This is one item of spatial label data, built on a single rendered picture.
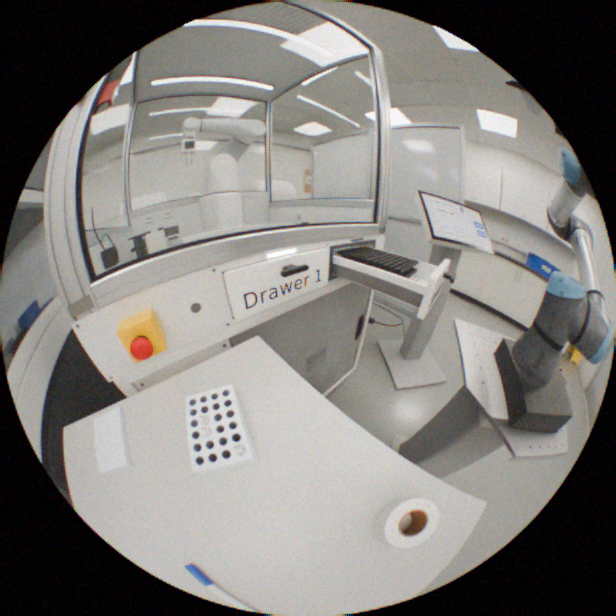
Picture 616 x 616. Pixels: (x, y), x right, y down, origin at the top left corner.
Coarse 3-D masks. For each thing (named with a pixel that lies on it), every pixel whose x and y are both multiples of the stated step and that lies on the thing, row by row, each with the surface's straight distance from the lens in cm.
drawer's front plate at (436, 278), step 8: (440, 264) 57; (448, 264) 66; (440, 272) 47; (432, 280) 42; (440, 280) 53; (432, 288) 43; (424, 296) 44; (432, 296) 46; (424, 304) 44; (432, 304) 55; (424, 312) 45
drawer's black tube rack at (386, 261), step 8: (360, 248) 70; (368, 248) 72; (344, 256) 60; (352, 256) 56; (360, 256) 57; (368, 256) 58; (376, 256) 60; (384, 256) 63; (392, 256) 64; (400, 256) 68; (368, 264) 55; (376, 264) 53; (384, 264) 53; (392, 264) 55; (400, 264) 57; (392, 272) 57; (408, 272) 60
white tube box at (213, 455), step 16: (192, 400) 32; (208, 400) 31; (224, 400) 30; (192, 416) 30; (208, 416) 29; (224, 416) 28; (240, 416) 28; (192, 432) 29; (224, 432) 27; (240, 432) 27; (192, 448) 29; (208, 448) 28; (224, 448) 27; (192, 464) 28; (208, 464) 27; (224, 464) 26; (240, 464) 27
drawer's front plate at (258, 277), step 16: (288, 256) 42; (304, 256) 45; (320, 256) 49; (240, 272) 36; (256, 272) 38; (272, 272) 40; (304, 272) 46; (320, 272) 50; (240, 288) 37; (256, 288) 39; (304, 288) 48; (240, 304) 39; (256, 304) 40; (272, 304) 43
